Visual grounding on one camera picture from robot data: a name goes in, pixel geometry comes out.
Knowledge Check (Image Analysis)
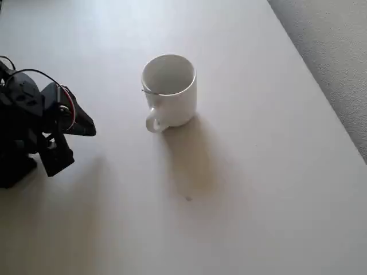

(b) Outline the red servo wire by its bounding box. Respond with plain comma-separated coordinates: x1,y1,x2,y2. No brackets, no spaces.
58,84,77,130

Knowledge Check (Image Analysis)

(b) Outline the black cable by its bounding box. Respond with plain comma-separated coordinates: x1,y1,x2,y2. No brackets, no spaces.
0,55,63,87

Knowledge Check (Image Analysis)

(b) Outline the white ceramic mug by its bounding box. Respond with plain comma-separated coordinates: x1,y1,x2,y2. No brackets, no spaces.
140,54,197,133

